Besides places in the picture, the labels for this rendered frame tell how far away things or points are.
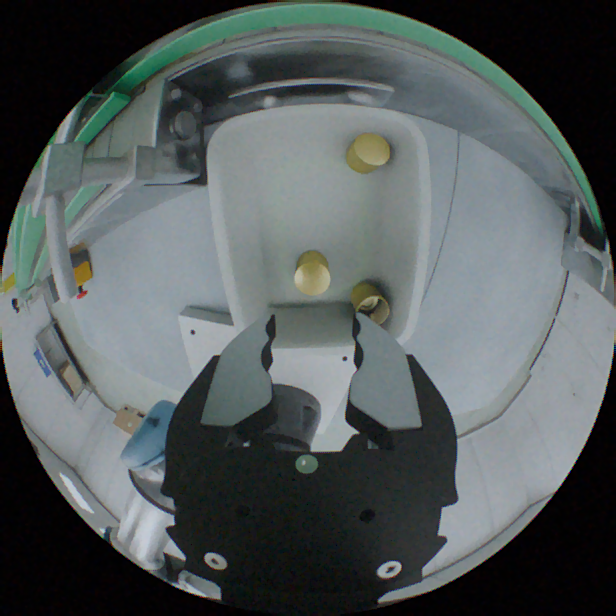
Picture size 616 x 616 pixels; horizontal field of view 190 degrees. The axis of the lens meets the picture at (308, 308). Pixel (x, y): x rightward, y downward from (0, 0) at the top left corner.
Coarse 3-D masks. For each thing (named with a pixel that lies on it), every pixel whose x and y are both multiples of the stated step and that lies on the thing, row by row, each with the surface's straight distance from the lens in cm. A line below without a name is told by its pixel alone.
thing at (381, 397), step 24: (360, 336) 10; (384, 336) 10; (360, 360) 10; (384, 360) 9; (360, 384) 8; (384, 384) 8; (408, 384) 8; (360, 408) 7; (384, 408) 7; (408, 408) 8; (360, 432) 8; (384, 432) 7
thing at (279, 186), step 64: (256, 128) 18; (320, 128) 19; (384, 128) 19; (256, 192) 23; (320, 192) 22; (384, 192) 23; (256, 256) 22; (384, 256) 23; (256, 320) 21; (320, 320) 22; (384, 320) 23
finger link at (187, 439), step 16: (208, 368) 9; (192, 384) 9; (208, 384) 9; (192, 400) 8; (176, 416) 8; (192, 416) 8; (176, 432) 8; (192, 432) 8; (208, 432) 7; (224, 432) 7; (176, 448) 8; (192, 448) 7; (208, 448) 7; (176, 464) 7; (176, 480) 7
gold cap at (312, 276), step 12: (312, 252) 22; (300, 264) 19; (312, 264) 18; (324, 264) 19; (300, 276) 18; (312, 276) 18; (324, 276) 18; (300, 288) 19; (312, 288) 19; (324, 288) 19
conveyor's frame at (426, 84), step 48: (240, 48) 19; (288, 48) 19; (336, 48) 19; (384, 48) 19; (432, 96) 26; (480, 96) 25; (528, 144) 35; (144, 192) 21; (576, 192) 50; (96, 240) 47
